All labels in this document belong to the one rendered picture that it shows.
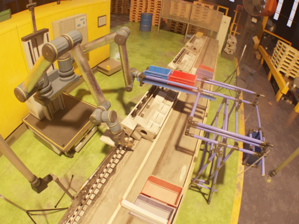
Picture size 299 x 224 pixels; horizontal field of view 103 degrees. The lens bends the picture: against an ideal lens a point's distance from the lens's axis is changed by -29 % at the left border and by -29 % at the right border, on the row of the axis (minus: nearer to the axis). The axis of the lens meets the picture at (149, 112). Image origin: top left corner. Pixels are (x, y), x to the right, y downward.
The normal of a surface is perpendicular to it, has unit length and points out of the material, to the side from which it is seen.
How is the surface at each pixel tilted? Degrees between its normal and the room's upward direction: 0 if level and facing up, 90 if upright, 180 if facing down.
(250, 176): 0
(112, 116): 62
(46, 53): 90
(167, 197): 0
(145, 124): 10
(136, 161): 0
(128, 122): 38
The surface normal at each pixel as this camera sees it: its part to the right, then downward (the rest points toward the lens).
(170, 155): 0.11, -0.73
